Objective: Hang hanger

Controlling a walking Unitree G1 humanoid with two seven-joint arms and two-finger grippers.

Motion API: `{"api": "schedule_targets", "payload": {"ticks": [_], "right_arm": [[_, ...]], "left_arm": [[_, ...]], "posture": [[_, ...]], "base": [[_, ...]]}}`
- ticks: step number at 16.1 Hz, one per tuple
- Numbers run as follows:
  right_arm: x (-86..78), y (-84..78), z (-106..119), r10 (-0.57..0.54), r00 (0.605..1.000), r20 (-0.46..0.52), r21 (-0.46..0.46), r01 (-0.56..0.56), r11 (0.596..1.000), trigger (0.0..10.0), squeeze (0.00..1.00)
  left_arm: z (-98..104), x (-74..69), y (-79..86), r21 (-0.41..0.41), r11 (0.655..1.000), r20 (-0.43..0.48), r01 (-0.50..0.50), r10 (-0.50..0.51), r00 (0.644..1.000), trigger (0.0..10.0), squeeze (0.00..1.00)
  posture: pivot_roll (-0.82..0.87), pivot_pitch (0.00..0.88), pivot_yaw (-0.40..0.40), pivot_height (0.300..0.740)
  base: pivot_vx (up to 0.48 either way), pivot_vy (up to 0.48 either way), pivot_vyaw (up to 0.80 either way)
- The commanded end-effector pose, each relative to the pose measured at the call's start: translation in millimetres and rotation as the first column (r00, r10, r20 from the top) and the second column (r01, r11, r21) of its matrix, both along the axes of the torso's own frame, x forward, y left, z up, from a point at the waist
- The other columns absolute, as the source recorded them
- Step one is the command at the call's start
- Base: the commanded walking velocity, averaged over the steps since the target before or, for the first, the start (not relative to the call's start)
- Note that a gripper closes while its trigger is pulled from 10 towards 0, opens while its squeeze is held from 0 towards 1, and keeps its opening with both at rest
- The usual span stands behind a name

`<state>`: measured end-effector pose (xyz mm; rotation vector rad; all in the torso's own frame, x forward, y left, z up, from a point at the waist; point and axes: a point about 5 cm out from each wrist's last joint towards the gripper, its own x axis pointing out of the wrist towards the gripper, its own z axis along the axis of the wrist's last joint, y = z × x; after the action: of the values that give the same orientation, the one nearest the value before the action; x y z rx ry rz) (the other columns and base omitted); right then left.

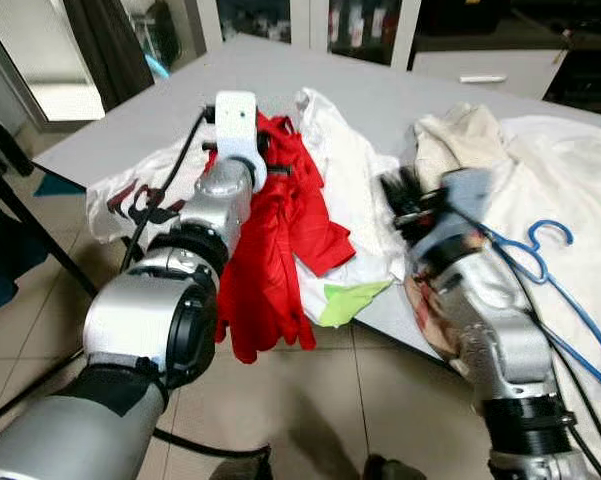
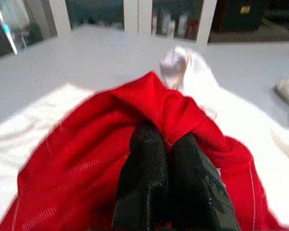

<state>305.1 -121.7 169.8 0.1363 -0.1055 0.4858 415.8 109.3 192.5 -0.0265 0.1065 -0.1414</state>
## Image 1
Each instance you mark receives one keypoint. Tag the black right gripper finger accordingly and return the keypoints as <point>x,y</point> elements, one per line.
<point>400,186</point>
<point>412,218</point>

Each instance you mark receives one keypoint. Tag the red polo shirt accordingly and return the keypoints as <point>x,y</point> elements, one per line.
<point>270,270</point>

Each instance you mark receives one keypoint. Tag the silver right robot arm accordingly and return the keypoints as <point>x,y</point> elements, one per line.
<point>500,340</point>

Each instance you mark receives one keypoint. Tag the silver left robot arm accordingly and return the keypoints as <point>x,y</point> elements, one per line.
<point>150,320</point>

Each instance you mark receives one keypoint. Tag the white shirt green patch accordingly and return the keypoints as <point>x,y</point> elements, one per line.
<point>350,170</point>

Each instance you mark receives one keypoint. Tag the cream crumpled garment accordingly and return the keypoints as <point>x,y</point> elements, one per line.
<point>460,135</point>

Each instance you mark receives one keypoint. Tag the white table black legs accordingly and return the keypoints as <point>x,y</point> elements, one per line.
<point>380,90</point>

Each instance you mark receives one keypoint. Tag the beige pink printed garment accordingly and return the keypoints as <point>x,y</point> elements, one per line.
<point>425,320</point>

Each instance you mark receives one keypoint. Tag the wide white drawer front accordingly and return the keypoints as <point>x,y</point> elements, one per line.
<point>480,75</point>

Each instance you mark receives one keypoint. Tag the white glass door cabinet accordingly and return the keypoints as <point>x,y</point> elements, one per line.
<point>305,20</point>

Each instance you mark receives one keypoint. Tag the large white garment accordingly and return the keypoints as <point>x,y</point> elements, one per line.
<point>570,170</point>

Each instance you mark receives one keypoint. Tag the black speaker box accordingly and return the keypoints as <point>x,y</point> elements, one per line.
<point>460,15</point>

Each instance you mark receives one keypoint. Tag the grey curtain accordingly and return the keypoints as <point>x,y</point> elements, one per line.
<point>110,50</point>

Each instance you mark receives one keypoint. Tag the teal floor mat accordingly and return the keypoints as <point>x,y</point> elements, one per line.
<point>55,183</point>

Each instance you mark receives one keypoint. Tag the dark right robot foot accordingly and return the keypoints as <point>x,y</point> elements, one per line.
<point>395,470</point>

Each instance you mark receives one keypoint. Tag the dark robot foot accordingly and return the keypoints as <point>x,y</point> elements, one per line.
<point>395,470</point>
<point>242,468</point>

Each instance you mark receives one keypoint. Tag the dark left robot foot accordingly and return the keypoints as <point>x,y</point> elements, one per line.
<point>242,468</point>

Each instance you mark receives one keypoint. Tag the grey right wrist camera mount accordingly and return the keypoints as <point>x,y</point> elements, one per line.
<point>465,200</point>

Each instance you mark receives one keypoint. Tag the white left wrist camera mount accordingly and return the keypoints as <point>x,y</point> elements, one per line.
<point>235,120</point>

